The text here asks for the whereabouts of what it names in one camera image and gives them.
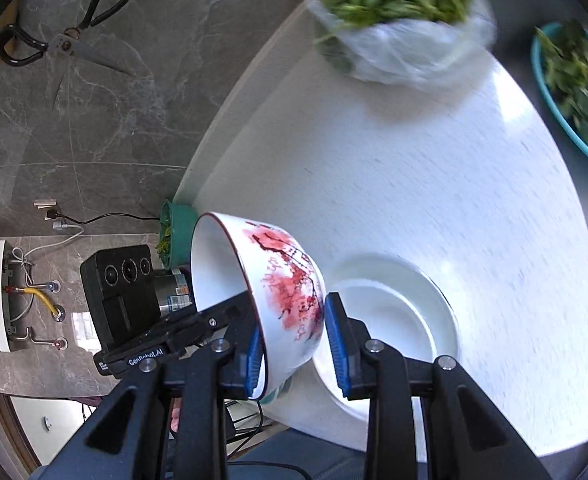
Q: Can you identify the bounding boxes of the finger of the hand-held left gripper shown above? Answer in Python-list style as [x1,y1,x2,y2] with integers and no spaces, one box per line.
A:
[164,291,257,358]

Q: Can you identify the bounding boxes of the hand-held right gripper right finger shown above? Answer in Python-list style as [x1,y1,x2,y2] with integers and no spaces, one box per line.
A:
[324,291,554,480]

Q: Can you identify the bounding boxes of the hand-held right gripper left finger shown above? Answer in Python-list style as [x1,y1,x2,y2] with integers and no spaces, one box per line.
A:
[29,327,267,480]

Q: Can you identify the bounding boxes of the red floral bowl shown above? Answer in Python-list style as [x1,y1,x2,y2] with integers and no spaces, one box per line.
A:
[190,211,327,401]

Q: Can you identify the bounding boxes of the large white bowl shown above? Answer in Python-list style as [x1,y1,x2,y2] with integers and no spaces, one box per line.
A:
[311,252,460,423]

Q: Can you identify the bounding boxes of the teal rectangular basin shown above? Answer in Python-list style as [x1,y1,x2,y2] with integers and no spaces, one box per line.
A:
[160,199,199,268]

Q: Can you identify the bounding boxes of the metal pipe fitting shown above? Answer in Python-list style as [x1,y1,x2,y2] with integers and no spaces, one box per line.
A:
[11,327,70,352]

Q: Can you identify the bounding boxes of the plastic bag of greens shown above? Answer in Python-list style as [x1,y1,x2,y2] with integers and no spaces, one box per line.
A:
[304,0,497,86]

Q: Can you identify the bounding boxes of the round teal basin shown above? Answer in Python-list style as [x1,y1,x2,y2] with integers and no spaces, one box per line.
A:
[530,20,588,176]

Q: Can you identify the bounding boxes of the yellow hose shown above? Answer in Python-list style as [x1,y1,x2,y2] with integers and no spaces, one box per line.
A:
[6,285,64,320]

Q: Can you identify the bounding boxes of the white power cable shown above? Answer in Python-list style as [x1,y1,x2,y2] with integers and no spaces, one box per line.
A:
[11,222,85,267]

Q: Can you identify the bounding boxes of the black power cable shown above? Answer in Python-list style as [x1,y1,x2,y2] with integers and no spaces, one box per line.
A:
[48,210,163,228]

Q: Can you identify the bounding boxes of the black handled scissors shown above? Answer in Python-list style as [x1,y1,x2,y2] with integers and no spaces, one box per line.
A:
[0,0,142,78]

